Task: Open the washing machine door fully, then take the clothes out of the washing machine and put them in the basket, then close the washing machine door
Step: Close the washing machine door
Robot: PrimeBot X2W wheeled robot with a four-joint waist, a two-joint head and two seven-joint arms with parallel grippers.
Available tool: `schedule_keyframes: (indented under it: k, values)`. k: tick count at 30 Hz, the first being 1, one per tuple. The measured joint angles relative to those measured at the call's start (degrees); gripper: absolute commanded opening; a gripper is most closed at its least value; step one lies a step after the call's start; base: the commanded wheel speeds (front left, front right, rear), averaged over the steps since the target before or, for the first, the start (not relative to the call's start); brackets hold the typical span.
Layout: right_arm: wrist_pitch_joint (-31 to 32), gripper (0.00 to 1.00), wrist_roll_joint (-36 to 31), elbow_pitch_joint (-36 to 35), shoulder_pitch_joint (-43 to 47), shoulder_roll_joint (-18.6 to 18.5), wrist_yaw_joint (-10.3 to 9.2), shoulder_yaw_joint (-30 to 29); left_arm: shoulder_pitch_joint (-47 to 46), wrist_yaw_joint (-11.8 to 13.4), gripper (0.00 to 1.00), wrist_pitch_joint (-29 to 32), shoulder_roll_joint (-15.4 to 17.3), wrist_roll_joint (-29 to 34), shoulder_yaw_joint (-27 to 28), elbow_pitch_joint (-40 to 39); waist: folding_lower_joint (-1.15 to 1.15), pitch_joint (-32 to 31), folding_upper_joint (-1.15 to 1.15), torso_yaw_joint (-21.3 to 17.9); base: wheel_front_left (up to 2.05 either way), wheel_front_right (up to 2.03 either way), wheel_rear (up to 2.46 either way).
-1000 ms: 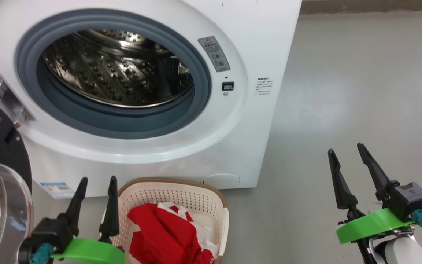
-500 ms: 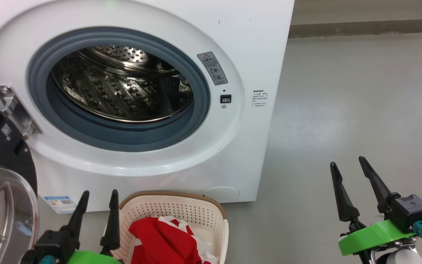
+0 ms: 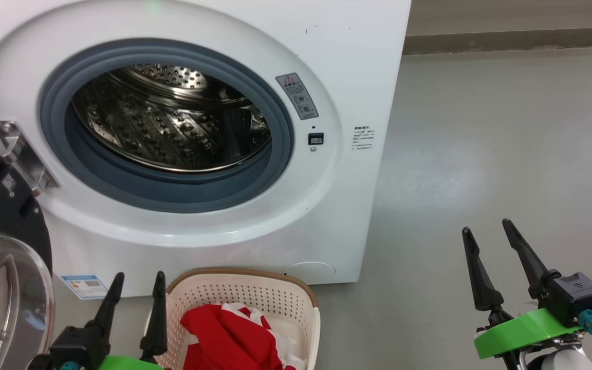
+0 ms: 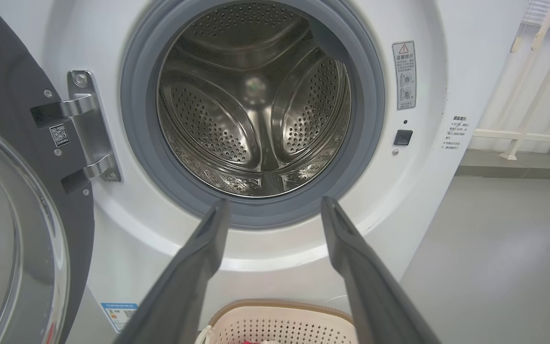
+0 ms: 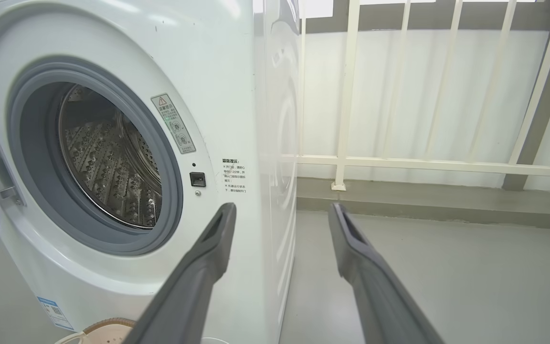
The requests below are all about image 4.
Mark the red and white garment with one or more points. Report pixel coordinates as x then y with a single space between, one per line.
253 342

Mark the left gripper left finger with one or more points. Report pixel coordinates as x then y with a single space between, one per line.
179 291

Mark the glass washing machine door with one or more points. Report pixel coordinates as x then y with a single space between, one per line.
7 86

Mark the metal washing machine door hinge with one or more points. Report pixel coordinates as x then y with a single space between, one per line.
91 129

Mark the small square QR sticker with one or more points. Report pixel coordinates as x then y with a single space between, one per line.
59 134

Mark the blue energy label sticker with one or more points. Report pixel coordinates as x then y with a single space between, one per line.
119 316

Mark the white metal railing frame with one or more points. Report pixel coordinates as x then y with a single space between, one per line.
523 136

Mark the white front-load washing machine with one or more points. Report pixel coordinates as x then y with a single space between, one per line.
127 229

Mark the grey warning sticker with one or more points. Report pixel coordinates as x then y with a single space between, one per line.
404 75

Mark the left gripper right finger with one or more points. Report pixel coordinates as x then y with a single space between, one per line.
375 291

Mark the cream perforated laundry basket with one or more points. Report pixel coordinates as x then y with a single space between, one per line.
280 325

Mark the printed text notice label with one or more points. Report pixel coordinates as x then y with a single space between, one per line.
455 133

